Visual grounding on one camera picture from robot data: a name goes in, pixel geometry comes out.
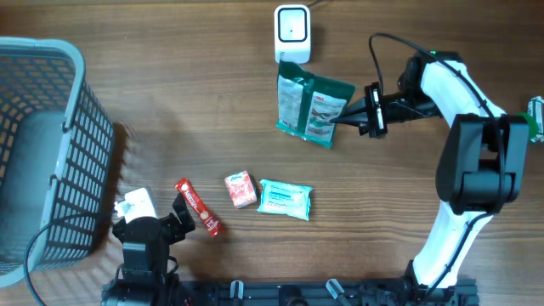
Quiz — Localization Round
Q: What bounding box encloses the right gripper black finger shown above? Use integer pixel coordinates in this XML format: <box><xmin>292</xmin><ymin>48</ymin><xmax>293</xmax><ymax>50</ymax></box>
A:
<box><xmin>330</xmin><ymin>111</ymin><xmax>368</xmax><ymax>127</ymax></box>
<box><xmin>342</xmin><ymin>97</ymin><xmax>366</xmax><ymax>116</ymax></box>

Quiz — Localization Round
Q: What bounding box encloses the red snack stick packet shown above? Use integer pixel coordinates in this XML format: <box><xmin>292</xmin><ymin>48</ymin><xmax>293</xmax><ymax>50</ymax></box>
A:
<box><xmin>175</xmin><ymin>178</ymin><xmax>222</xmax><ymax>237</ymax></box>

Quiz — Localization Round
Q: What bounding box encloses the green 3M glove packet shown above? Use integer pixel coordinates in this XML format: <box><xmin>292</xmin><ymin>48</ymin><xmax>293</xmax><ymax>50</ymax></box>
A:
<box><xmin>276</xmin><ymin>60</ymin><xmax>355</xmax><ymax>149</ymax></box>

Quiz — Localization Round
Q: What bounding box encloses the red white tissue packet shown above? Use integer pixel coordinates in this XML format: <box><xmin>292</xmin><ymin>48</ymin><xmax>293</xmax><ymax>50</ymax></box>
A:
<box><xmin>224</xmin><ymin>171</ymin><xmax>258</xmax><ymax>208</ymax></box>

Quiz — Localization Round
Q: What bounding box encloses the teal wet wipes packet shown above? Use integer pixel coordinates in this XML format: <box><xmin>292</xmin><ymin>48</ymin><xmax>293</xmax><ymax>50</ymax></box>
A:
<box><xmin>258</xmin><ymin>179</ymin><xmax>313</xmax><ymax>221</ymax></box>

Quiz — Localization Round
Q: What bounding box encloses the green battery pack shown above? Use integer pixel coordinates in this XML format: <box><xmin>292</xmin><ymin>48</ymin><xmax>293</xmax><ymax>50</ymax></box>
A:
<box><xmin>527</xmin><ymin>96</ymin><xmax>543</xmax><ymax>143</ymax></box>

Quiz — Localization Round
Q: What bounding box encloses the green lid jar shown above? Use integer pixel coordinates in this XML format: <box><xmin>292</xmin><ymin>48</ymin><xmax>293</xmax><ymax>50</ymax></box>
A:
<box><xmin>518</xmin><ymin>112</ymin><xmax>538</xmax><ymax>143</ymax></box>

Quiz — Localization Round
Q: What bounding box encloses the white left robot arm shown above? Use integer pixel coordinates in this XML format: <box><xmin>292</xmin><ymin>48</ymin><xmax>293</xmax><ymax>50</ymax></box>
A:
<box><xmin>100</xmin><ymin>195</ymin><xmax>196</xmax><ymax>306</ymax></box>

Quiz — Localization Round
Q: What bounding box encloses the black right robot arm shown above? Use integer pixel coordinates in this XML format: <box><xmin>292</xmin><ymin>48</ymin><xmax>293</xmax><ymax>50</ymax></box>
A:
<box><xmin>334</xmin><ymin>51</ymin><xmax>530</xmax><ymax>305</ymax></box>

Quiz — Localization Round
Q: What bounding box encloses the white barcode scanner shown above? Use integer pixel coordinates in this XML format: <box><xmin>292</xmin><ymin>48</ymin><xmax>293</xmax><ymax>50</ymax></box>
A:
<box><xmin>274</xmin><ymin>4</ymin><xmax>311</xmax><ymax>64</ymax></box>

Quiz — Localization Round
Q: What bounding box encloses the grey plastic mesh basket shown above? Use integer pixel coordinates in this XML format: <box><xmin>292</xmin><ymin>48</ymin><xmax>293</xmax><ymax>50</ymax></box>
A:
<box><xmin>1</xmin><ymin>37</ymin><xmax>115</xmax><ymax>287</ymax></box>

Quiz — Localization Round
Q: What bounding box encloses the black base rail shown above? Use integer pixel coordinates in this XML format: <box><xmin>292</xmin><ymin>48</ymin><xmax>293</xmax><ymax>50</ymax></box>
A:
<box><xmin>182</xmin><ymin>279</ymin><xmax>399</xmax><ymax>306</ymax></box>

